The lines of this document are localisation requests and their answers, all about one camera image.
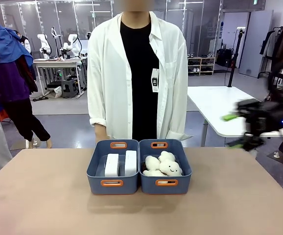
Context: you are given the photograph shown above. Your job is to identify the purple garment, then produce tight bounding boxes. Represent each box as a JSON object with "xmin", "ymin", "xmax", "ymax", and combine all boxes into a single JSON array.
[{"xmin": 0, "ymin": 61, "xmax": 32, "ymax": 104}]

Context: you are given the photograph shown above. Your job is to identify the clothes rack with coats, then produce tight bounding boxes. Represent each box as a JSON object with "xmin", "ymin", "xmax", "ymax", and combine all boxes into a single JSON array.
[{"xmin": 259, "ymin": 26, "xmax": 283, "ymax": 79}]

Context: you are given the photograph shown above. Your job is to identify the blue cloth on mannequin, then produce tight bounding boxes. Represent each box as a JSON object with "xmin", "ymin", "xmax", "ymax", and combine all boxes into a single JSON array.
[{"xmin": 0, "ymin": 25, "xmax": 34, "ymax": 69}]

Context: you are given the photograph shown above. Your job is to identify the white cloud plush toy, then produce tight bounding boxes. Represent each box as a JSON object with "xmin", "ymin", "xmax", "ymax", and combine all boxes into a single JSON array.
[
  {"xmin": 159, "ymin": 160, "xmax": 184, "ymax": 177},
  {"xmin": 142, "ymin": 169, "xmax": 168, "ymax": 177},
  {"xmin": 142, "ymin": 156, "xmax": 161, "ymax": 172},
  {"xmin": 158, "ymin": 150, "xmax": 176, "ymax": 164}
]

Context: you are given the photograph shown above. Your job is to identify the black tripod stand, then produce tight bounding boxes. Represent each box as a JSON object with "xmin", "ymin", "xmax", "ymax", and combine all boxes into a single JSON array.
[{"xmin": 227, "ymin": 28, "xmax": 245, "ymax": 89}]

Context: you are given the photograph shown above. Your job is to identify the white name badge tag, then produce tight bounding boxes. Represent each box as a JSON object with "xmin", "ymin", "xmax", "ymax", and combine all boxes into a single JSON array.
[{"xmin": 151, "ymin": 68, "xmax": 160, "ymax": 94}]

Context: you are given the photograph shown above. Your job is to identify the person in white shirt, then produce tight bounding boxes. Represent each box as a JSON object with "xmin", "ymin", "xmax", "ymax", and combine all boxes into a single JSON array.
[{"xmin": 87, "ymin": 0, "xmax": 194, "ymax": 149}]

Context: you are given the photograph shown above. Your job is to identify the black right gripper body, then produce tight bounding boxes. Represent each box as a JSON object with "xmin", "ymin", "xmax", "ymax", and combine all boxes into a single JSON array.
[{"xmin": 236, "ymin": 98, "xmax": 283, "ymax": 145}]

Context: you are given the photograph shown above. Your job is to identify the wooden shoe rack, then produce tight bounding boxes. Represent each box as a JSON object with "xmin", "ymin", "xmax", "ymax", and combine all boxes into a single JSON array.
[{"xmin": 187, "ymin": 56, "xmax": 216, "ymax": 76}]

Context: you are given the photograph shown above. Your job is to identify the person's right forearm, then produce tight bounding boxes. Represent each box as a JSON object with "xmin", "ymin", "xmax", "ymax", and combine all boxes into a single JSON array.
[{"xmin": 94, "ymin": 123, "xmax": 108, "ymax": 144}]

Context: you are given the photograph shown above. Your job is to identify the white digital clock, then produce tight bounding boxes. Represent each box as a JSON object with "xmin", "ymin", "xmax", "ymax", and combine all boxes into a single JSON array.
[
  {"xmin": 124, "ymin": 150, "xmax": 138, "ymax": 177},
  {"xmin": 104, "ymin": 153, "xmax": 120, "ymax": 178}
]

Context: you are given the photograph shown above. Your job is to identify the white background work table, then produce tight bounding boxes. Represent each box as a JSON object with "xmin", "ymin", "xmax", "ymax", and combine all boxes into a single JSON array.
[{"xmin": 32, "ymin": 57, "xmax": 88, "ymax": 96}]

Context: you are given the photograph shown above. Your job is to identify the black utility cart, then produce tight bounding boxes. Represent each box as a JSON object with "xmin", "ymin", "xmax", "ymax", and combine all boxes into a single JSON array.
[{"xmin": 263, "ymin": 70, "xmax": 283, "ymax": 101}]

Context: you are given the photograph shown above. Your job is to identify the white side table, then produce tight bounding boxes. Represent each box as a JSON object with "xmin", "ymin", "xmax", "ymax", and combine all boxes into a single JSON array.
[{"xmin": 187, "ymin": 86, "xmax": 283, "ymax": 147}]

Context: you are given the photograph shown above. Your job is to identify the mannequin black trousers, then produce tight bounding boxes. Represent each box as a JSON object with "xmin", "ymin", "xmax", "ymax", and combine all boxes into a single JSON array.
[{"xmin": 2, "ymin": 97, "xmax": 52, "ymax": 149}]

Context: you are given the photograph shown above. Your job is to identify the blue basket orange handles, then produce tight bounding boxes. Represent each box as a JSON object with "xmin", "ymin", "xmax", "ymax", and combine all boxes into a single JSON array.
[
  {"xmin": 86, "ymin": 139, "xmax": 141, "ymax": 196},
  {"xmin": 139, "ymin": 139, "xmax": 193, "ymax": 195}
]

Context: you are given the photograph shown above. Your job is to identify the grey plastic stool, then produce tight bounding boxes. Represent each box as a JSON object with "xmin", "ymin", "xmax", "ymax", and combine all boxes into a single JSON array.
[{"xmin": 61, "ymin": 79, "xmax": 78, "ymax": 99}]

